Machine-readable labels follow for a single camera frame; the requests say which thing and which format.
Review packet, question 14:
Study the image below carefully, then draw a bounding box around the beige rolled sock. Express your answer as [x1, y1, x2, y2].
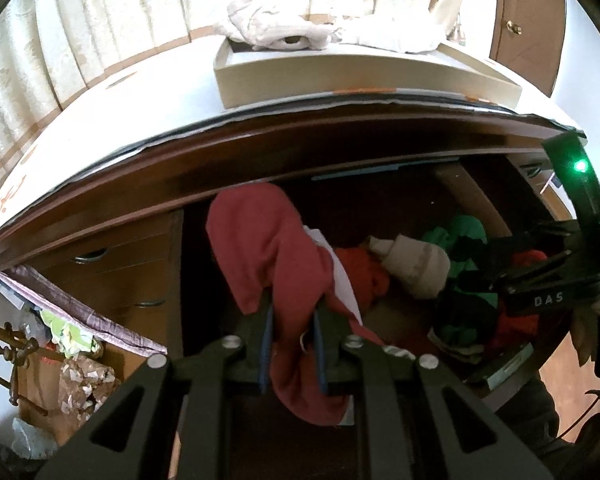
[368, 235, 451, 299]

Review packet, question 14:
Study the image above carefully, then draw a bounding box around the shallow cardboard box tray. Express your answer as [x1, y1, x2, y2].
[213, 41, 521, 108]

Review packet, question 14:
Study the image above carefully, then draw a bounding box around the beige floral curtain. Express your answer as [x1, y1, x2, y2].
[0, 0, 462, 187]

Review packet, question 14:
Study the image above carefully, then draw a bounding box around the brass door knob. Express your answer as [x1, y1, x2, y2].
[504, 20, 522, 36]

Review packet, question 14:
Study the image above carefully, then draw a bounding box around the dark red underwear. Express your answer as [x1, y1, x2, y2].
[206, 183, 380, 426]

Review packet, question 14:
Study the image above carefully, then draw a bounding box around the green black striped underwear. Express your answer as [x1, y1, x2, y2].
[422, 216, 498, 309]

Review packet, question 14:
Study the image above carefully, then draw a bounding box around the open wooden drawer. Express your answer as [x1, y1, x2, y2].
[179, 154, 577, 411]

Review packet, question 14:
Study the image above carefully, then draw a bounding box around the red garment in drawer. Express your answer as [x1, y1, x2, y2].
[334, 247, 390, 322]

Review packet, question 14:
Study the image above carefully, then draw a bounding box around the brown wooden door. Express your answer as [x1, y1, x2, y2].
[490, 0, 566, 96]

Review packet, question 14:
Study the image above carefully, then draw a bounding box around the beige dotted underwear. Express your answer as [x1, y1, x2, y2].
[227, 0, 335, 51]

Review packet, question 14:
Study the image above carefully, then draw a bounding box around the white persimmon print tablecloth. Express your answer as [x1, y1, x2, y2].
[0, 36, 575, 232]

